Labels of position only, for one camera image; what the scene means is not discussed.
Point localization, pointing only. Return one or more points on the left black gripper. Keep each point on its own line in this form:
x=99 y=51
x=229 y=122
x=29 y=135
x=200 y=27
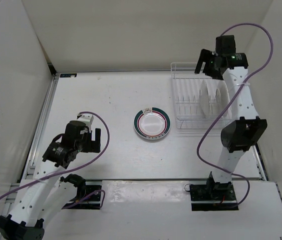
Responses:
x=93 y=146

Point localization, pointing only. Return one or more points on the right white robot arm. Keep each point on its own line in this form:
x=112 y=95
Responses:
x=246 y=126

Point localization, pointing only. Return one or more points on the white wire dish rack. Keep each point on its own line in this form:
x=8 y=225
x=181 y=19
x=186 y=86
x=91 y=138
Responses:
x=186 y=88

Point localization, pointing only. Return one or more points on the aluminium table rail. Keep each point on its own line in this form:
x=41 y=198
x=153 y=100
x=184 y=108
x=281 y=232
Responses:
x=33 y=150

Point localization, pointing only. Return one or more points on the green rimmed white plate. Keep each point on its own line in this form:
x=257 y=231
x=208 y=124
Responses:
x=152 y=124

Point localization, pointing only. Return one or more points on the blue label sticker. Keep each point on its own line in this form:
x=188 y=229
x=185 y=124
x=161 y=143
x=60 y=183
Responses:
x=68 y=75

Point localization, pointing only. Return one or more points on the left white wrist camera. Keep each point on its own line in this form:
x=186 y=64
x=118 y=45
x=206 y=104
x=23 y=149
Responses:
x=87 y=119

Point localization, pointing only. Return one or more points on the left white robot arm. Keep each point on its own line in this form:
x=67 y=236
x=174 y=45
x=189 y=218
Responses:
x=52 y=191

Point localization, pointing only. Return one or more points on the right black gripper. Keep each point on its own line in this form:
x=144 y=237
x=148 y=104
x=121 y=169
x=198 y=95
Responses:
x=205 y=56

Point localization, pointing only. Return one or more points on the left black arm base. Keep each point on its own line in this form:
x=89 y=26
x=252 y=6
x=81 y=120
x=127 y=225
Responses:
x=90 y=197

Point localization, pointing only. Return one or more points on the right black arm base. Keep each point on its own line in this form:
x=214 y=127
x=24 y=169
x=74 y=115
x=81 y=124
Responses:
x=218 y=200

